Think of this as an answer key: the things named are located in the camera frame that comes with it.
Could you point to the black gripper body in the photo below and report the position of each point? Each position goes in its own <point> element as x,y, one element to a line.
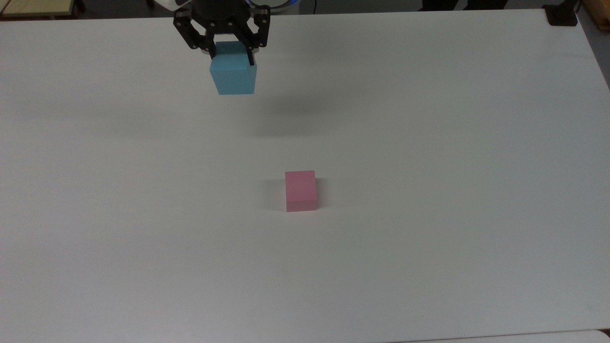
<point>221,16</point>

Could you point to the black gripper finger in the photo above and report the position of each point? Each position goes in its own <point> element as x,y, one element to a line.
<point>259,33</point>
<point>190,33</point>

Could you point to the blue cube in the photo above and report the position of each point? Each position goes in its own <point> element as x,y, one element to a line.
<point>233,76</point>

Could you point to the pink cube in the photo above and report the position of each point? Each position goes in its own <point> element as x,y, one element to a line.
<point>300,190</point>

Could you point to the yellow wooden board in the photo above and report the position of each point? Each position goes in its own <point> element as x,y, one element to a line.
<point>38,7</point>

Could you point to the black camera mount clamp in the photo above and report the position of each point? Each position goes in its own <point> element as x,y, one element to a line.
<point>562,16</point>

